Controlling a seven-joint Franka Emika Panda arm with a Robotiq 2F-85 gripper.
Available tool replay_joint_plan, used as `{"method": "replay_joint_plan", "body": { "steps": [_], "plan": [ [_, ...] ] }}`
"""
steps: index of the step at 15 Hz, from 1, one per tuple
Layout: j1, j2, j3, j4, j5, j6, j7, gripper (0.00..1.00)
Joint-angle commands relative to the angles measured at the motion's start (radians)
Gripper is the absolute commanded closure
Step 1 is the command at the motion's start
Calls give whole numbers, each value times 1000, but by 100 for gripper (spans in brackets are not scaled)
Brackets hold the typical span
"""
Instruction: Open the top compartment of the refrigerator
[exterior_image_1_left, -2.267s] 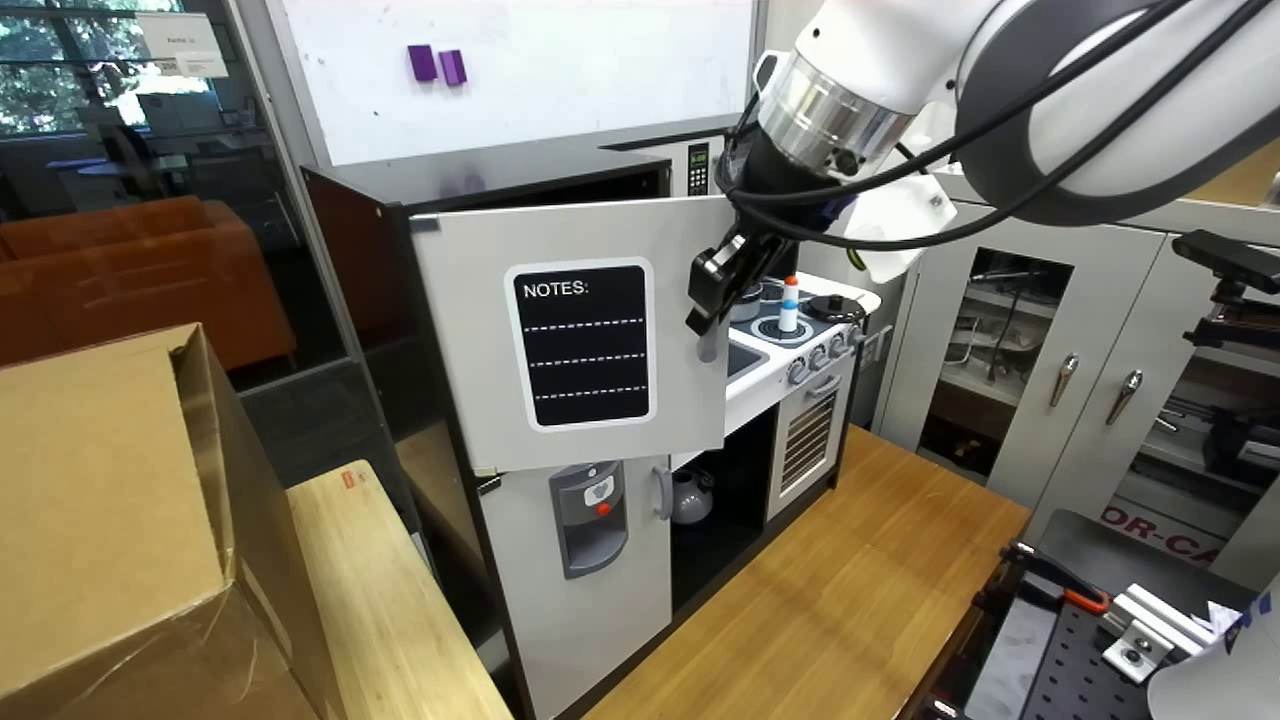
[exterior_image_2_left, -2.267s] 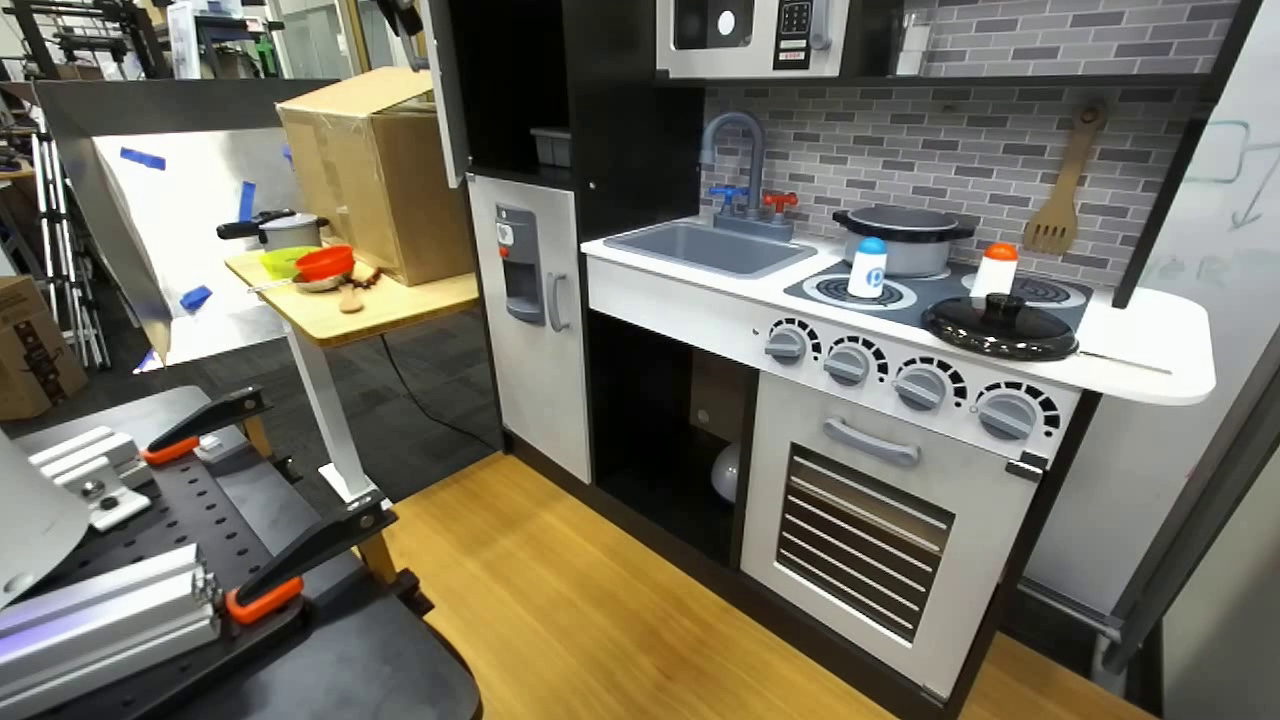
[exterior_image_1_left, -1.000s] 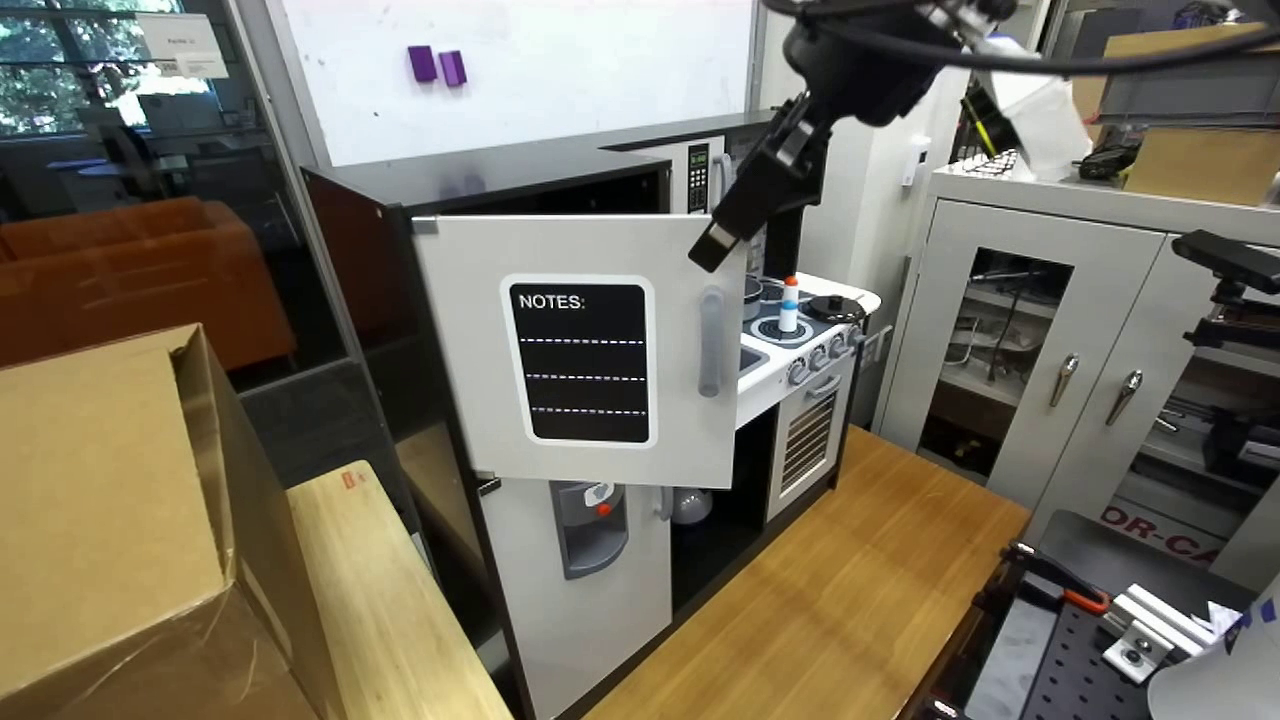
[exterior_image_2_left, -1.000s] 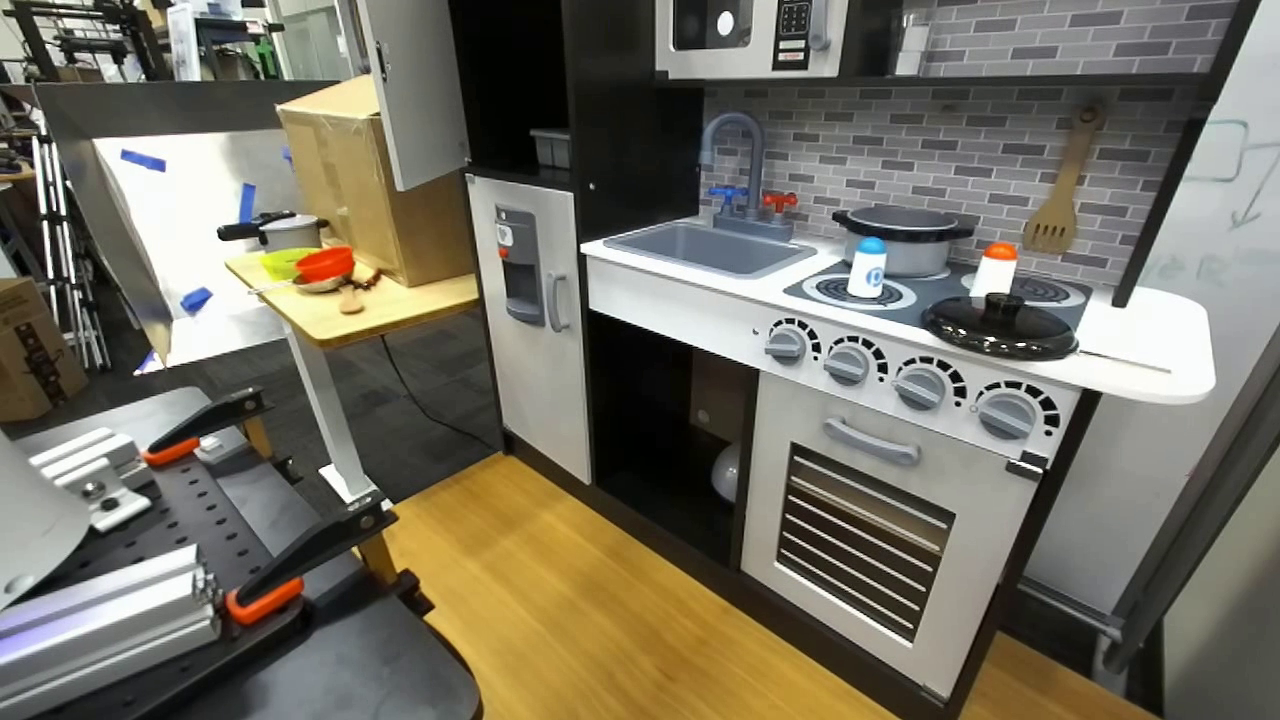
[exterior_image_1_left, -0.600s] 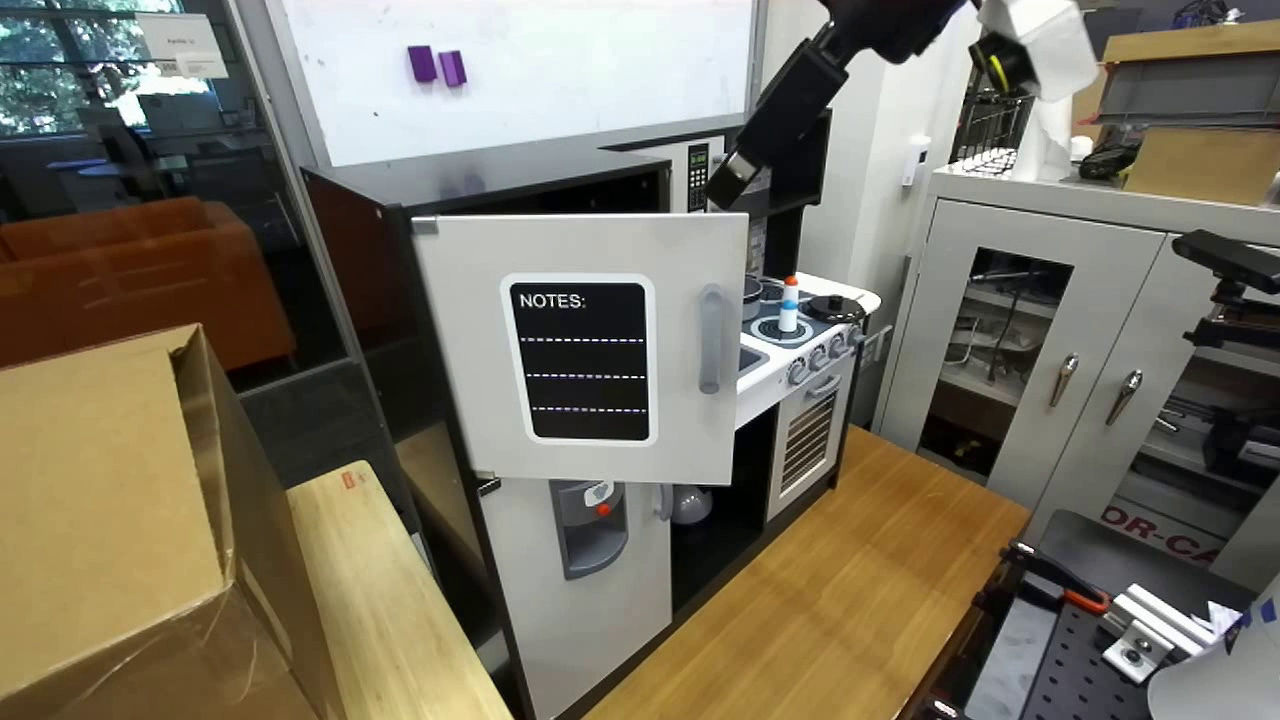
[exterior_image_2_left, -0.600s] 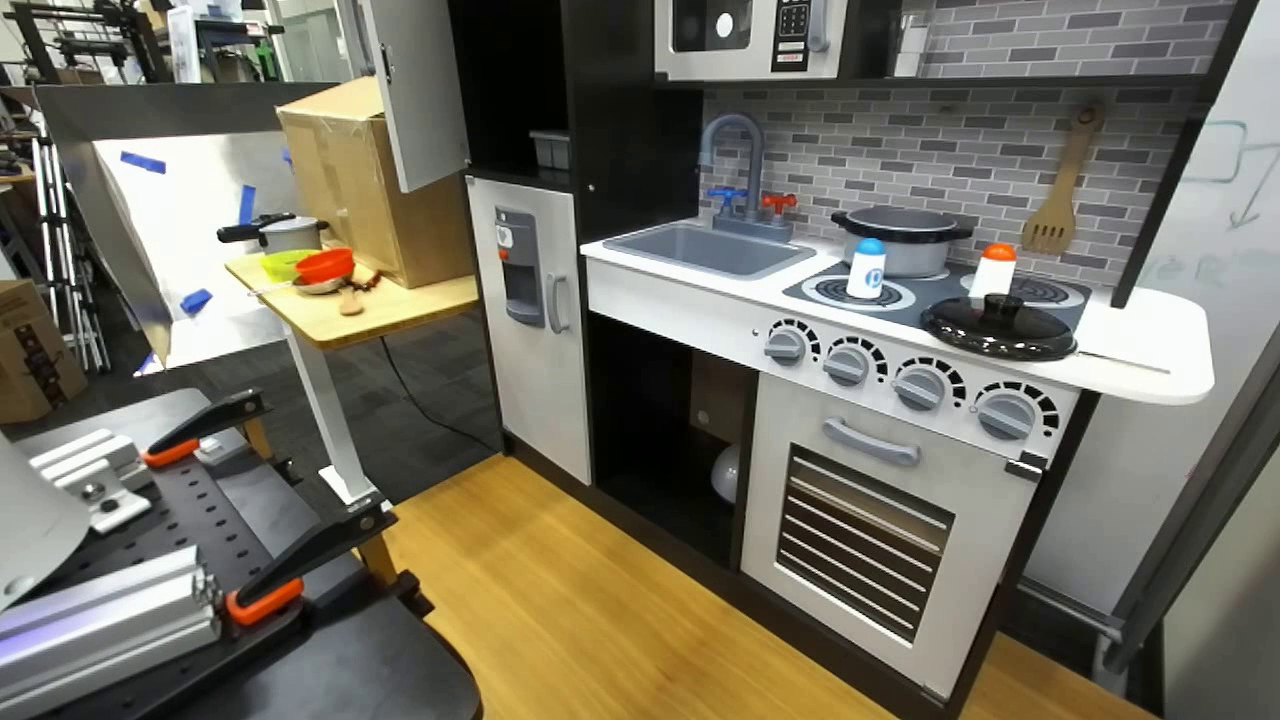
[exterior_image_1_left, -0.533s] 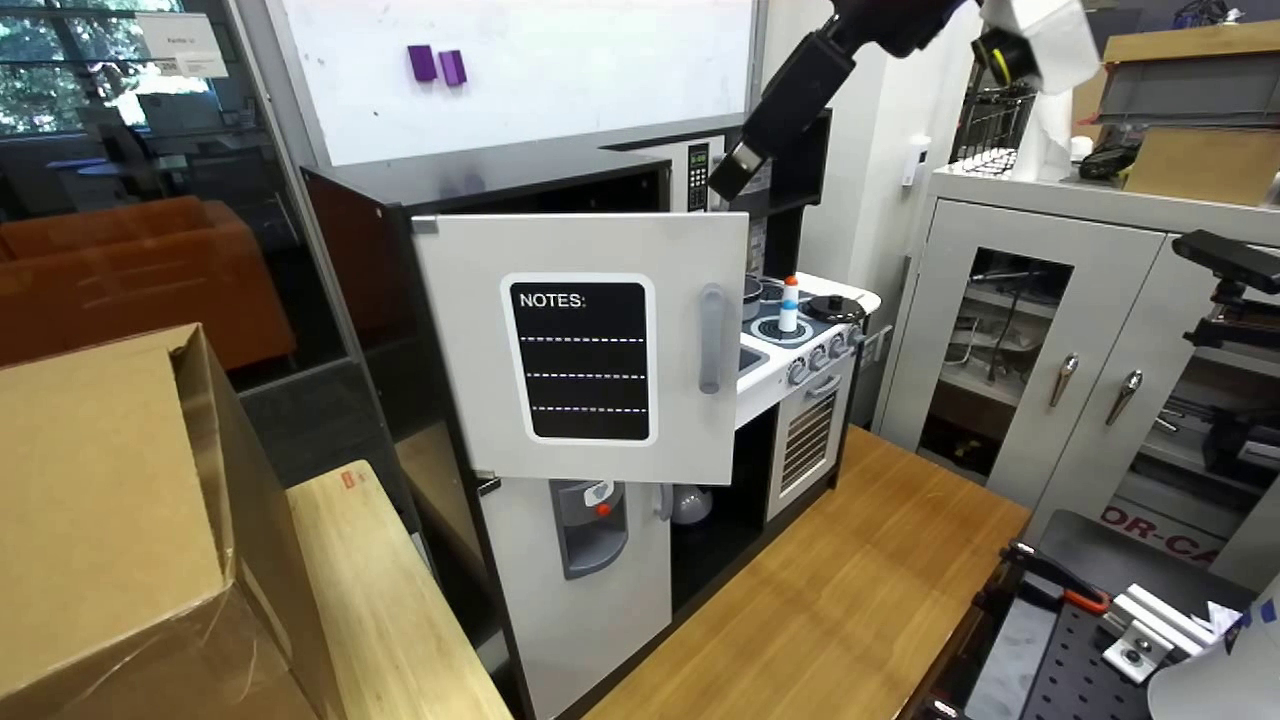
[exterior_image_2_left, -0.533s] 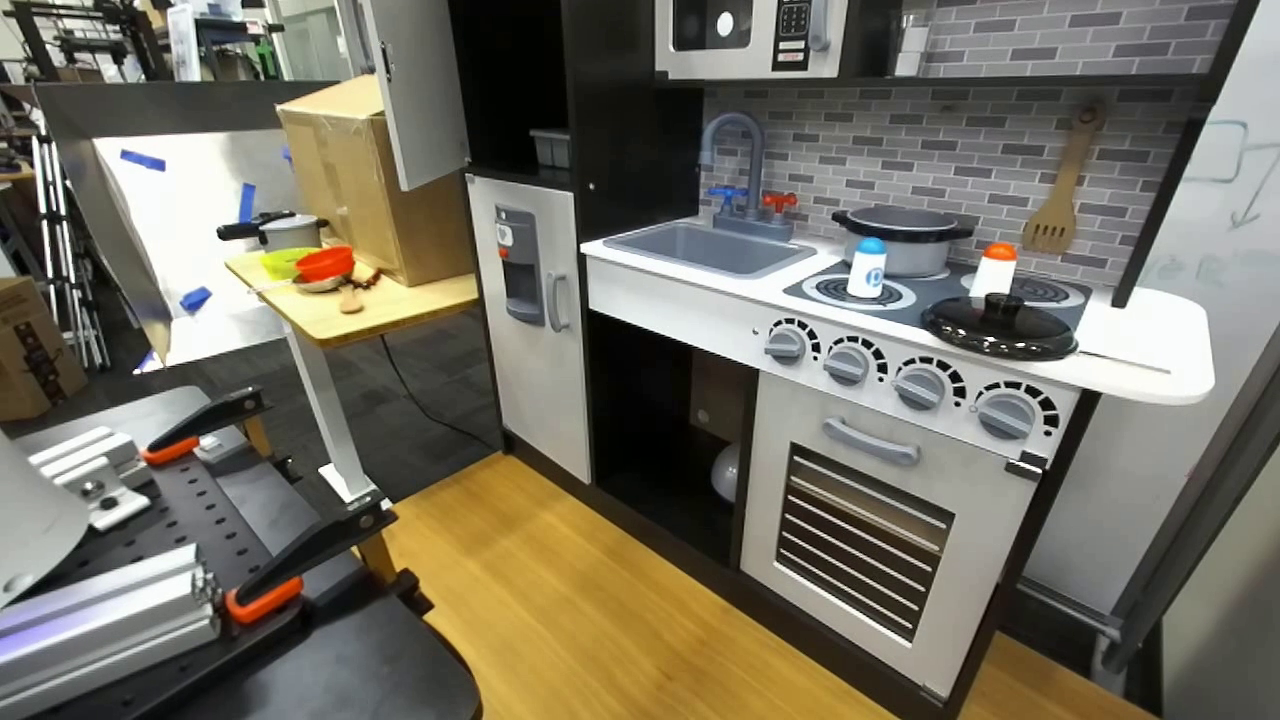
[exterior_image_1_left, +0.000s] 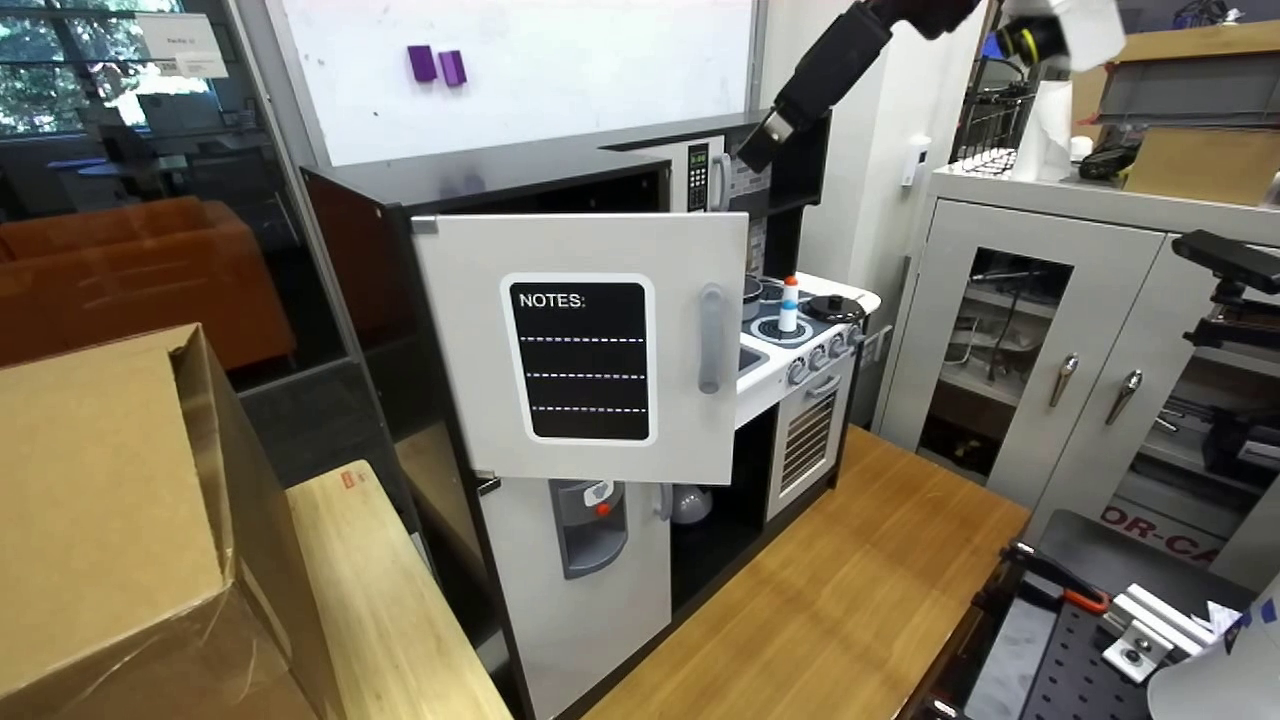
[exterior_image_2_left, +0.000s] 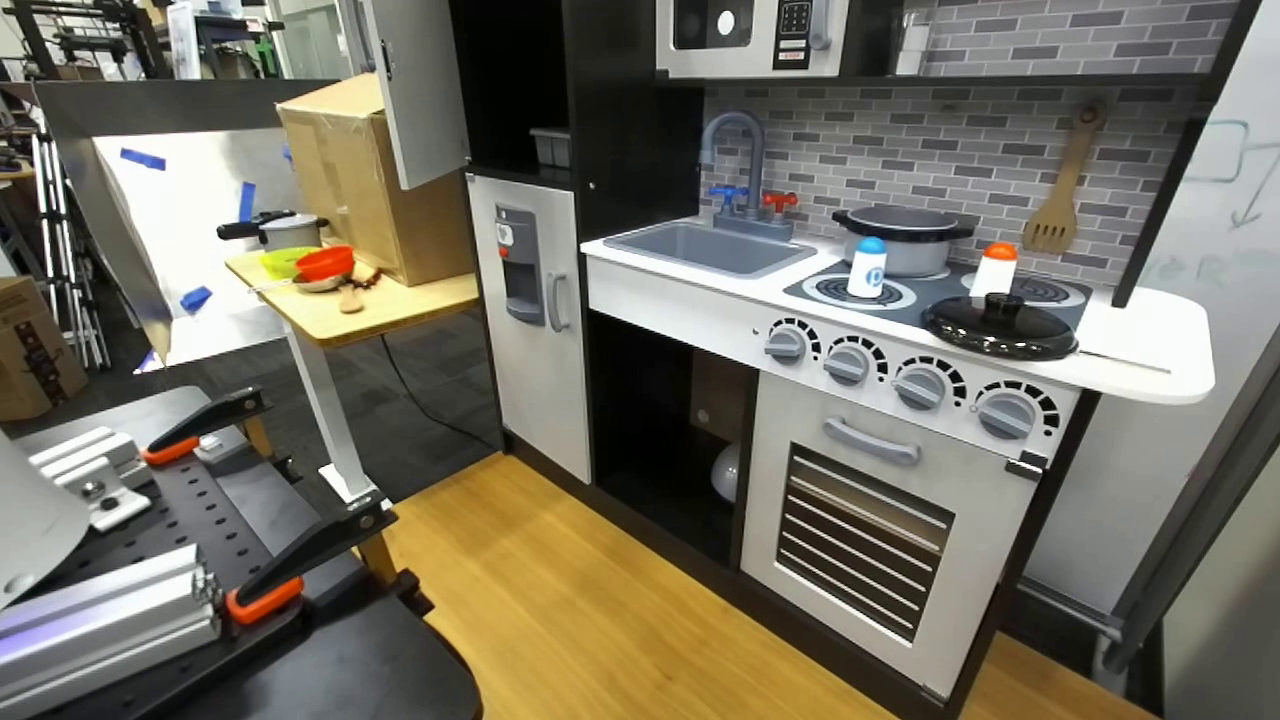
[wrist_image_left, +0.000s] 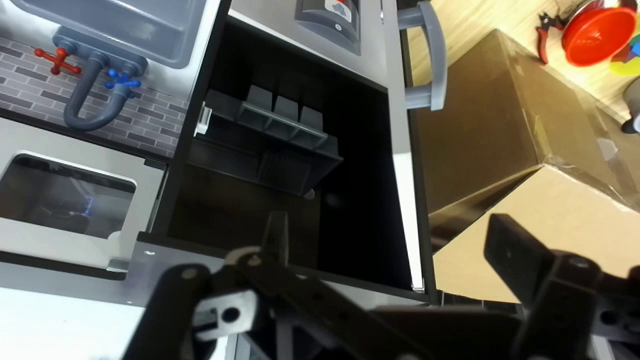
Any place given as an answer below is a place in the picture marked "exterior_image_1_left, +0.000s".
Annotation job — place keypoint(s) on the white round toy kettle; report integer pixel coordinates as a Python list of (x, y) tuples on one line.
[(694, 506)]

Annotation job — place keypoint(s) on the white paper towel roll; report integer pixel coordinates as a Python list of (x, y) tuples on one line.
[(1049, 133)]

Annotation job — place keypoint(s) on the black white toy kitchen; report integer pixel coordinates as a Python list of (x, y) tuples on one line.
[(360, 266)]

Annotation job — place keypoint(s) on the grey stove knob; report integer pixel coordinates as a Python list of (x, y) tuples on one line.
[(852, 338), (837, 347), (798, 374), (817, 359)]

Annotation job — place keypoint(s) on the black clamp orange tip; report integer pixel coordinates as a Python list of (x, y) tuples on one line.
[(1060, 583)]

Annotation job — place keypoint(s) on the white oven door with slats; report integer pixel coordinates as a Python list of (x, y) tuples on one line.
[(807, 444)]

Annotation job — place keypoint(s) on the light wooden table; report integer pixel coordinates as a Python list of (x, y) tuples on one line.
[(385, 624)]

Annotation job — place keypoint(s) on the white fridge door water dispenser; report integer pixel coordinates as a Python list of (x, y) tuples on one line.
[(533, 624)]

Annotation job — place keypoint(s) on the toy microwave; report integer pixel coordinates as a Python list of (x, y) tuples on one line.
[(696, 174)]

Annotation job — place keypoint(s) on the grey metal cabinet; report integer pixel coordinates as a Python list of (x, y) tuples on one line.
[(1122, 266)]

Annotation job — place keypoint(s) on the large brown cardboard box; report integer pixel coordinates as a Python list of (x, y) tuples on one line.
[(104, 534)]

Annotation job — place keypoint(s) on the flat cardboard box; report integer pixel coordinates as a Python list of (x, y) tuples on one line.
[(1201, 163)]

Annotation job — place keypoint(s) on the large white whiteboard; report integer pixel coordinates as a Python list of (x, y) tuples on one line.
[(573, 66)]

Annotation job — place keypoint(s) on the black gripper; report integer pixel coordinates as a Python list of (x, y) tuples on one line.
[(833, 66)]

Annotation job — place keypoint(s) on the white fridge door notes chalkboard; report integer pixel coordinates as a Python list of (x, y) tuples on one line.
[(464, 374)]

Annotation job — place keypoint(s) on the black device on cabinet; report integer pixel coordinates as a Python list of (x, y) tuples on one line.
[(1106, 152)]

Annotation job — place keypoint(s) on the black perforated mounting board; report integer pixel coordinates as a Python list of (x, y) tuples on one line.
[(1067, 681)]

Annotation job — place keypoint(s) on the purple magnet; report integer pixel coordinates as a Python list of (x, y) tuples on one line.
[(454, 68), (422, 66)]

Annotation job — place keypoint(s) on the small aluminium bracket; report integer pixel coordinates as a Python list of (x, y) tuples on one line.
[(1152, 633)]

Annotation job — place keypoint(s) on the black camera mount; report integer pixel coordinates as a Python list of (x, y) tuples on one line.
[(1234, 266)]

